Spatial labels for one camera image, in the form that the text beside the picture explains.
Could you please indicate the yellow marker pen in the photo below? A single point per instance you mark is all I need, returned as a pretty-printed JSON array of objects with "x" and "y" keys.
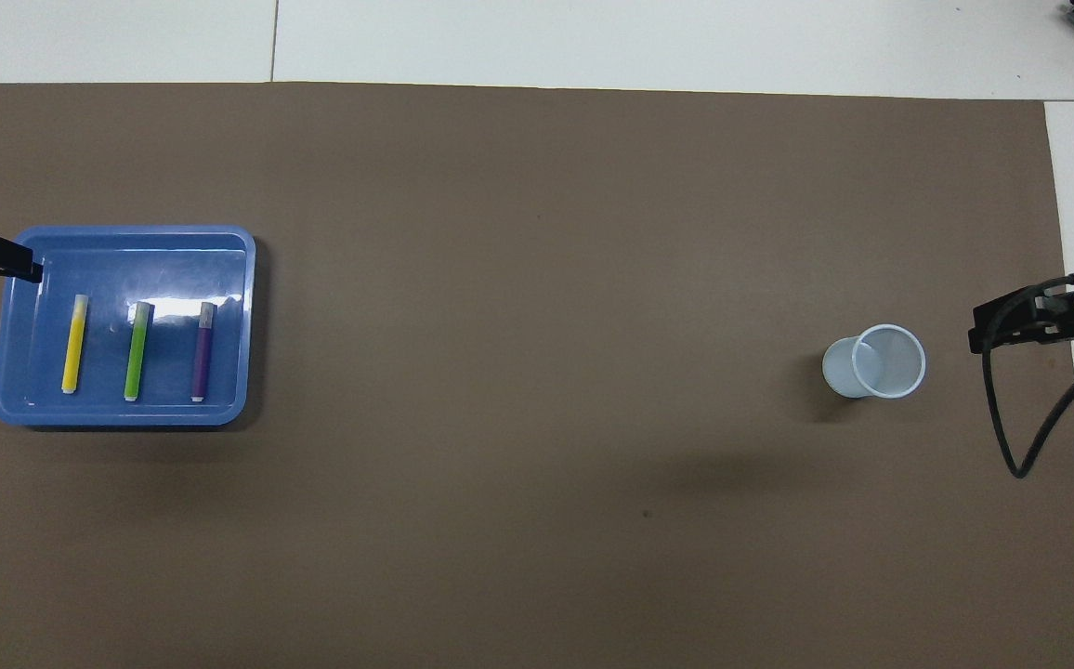
[{"x": 74, "y": 348}]

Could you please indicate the green marker pen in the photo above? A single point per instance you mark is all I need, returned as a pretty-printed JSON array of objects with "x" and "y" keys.
[{"x": 137, "y": 358}]

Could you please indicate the purple marker pen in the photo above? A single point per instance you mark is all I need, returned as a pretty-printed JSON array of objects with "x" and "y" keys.
[{"x": 203, "y": 358}]

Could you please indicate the blue plastic tray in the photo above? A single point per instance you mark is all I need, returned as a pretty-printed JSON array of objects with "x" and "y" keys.
[{"x": 128, "y": 269}]

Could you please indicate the brown table mat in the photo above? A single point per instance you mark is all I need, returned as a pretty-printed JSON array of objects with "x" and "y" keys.
[{"x": 500, "y": 232}]

